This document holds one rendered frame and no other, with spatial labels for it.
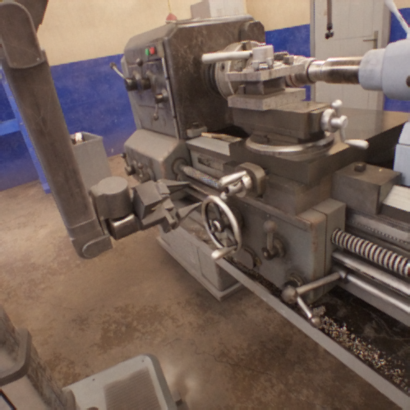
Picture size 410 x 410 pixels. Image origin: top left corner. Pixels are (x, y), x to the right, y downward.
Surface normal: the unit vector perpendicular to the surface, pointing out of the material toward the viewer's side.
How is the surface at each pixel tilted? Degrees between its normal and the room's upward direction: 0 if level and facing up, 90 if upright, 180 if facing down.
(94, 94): 90
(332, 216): 90
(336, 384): 0
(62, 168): 104
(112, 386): 0
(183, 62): 90
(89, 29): 90
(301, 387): 0
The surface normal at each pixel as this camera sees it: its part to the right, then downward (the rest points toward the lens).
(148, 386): -0.14, -0.88
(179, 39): 0.54, 0.31
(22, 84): 0.50, 0.65
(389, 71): -0.83, 0.34
